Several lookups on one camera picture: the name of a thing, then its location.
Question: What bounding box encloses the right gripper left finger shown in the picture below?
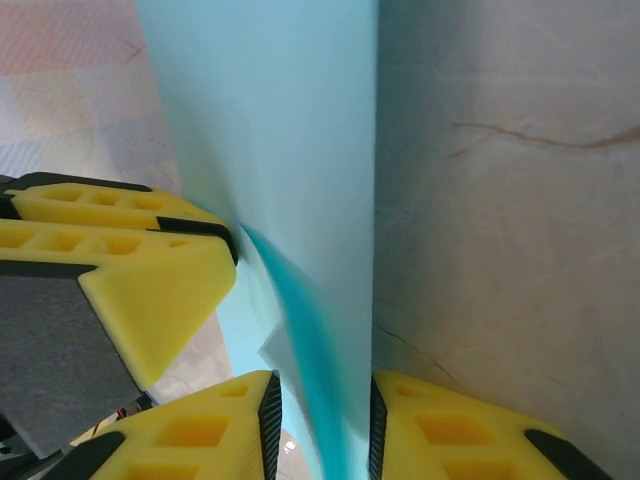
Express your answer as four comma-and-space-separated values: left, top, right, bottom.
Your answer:
59, 369, 284, 480

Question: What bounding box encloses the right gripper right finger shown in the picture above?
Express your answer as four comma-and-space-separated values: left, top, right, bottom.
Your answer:
367, 372, 616, 480

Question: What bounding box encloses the light blue cloth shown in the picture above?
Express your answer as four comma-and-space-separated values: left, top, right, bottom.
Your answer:
134, 0, 380, 480

